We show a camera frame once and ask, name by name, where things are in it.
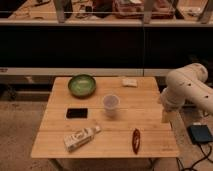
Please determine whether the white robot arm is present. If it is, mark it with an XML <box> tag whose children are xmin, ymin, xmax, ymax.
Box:
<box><xmin>159</xmin><ymin>63</ymin><xmax>213</xmax><ymax>123</ymax></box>

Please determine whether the black cable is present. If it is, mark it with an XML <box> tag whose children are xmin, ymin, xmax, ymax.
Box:
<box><xmin>175</xmin><ymin>142</ymin><xmax>213</xmax><ymax>171</ymax></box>

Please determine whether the clear plastic cup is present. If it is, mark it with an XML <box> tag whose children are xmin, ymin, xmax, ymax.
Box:
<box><xmin>102</xmin><ymin>94</ymin><xmax>120</xmax><ymax>117</ymax></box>

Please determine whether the green bowl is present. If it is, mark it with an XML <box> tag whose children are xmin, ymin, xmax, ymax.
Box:
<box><xmin>68</xmin><ymin>74</ymin><xmax>96</xmax><ymax>98</ymax></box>

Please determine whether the cluttered wooden shelf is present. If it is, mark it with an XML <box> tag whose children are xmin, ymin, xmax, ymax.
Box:
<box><xmin>0</xmin><ymin>0</ymin><xmax>213</xmax><ymax>27</ymax></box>

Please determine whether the dark blue box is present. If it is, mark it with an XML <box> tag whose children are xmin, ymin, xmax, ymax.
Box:
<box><xmin>187</xmin><ymin>125</ymin><xmax>213</xmax><ymax>144</ymax></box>

